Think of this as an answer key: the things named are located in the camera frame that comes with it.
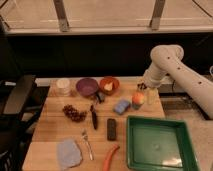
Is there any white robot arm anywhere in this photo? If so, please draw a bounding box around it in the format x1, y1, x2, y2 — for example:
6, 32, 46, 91
143, 45, 213, 120

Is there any white paper cup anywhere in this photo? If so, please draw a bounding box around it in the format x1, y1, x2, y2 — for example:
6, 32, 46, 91
56, 78, 71, 96

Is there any peach coloured fruit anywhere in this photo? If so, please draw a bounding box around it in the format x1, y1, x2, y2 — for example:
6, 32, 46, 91
132, 92, 145, 110

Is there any blue sponge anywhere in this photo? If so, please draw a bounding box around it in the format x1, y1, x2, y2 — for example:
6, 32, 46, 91
113, 99, 131, 115

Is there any orange bowl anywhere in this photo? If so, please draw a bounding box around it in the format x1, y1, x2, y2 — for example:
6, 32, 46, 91
99, 76, 119, 95

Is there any black rectangular block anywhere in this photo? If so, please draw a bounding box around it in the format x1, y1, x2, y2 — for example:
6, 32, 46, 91
107, 118, 117, 141

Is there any green plastic tray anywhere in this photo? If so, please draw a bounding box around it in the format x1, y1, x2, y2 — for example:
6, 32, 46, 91
126, 116, 200, 171

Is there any purple bowl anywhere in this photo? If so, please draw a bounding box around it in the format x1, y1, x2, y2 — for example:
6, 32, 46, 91
76, 78, 99, 97

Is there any bunch of red grapes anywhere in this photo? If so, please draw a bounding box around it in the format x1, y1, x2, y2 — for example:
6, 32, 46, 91
62, 105, 87, 122

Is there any orange carrot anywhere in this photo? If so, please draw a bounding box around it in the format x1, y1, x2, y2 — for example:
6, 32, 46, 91
102, 144, 120, 171

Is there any blue grey cloth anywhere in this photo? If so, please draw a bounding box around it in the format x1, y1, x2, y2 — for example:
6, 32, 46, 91
57, 139, 82, 171

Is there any black chair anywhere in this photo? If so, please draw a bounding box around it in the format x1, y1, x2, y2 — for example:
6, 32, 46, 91
0, 75, 46, 171

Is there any black handled knife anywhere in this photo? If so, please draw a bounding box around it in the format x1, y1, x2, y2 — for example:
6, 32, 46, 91
90, 105, 98, 130

